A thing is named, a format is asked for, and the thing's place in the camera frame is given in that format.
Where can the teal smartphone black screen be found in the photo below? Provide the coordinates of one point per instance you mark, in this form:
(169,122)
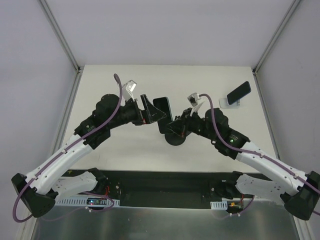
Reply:
(163,104)

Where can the blue smartphone black screen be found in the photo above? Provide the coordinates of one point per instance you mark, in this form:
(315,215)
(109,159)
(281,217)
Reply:
(239,92)

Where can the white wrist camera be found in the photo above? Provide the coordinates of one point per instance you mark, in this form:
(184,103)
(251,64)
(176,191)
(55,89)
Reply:
(127,90)
(196,102)

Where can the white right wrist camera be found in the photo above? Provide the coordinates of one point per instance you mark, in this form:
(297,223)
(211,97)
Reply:
(196,102)

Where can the white folding phone stand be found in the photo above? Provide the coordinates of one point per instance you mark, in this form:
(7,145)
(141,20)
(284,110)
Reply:
(223,104)

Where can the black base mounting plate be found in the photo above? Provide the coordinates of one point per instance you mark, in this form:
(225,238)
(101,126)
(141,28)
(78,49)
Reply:
(178,190)

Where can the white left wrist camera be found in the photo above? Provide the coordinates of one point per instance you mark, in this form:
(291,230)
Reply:
(127,90)

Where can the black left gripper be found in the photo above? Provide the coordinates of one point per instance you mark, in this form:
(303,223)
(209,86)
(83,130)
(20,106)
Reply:
(141,112)

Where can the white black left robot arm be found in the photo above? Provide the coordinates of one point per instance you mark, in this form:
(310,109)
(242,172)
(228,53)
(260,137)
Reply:
(41,188)

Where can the right white cable duct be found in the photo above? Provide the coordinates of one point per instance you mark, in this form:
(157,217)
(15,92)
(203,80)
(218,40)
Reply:
(219,205)

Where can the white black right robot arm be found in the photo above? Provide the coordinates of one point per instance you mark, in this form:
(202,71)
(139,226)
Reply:
(297,190)

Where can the black round-base phone holder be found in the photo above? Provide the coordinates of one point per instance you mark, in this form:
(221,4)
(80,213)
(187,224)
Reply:
(174,140)

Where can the white cable duct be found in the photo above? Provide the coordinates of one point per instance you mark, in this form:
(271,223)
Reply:
(84,201)
(219,205)

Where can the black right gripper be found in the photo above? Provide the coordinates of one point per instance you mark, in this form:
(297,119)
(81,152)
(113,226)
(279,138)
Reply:
(183,124)

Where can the right aluminium frame post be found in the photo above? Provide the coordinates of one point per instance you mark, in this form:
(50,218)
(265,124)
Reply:
(276,35)

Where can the left aluminium frame post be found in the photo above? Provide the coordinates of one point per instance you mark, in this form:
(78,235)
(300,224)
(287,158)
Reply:
(59,34)

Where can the left white cable duct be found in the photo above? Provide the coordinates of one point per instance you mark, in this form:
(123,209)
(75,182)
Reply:
(84,201)

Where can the aluminium frame post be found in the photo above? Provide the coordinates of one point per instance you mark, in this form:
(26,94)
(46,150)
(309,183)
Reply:
(59,34)
(276,35)

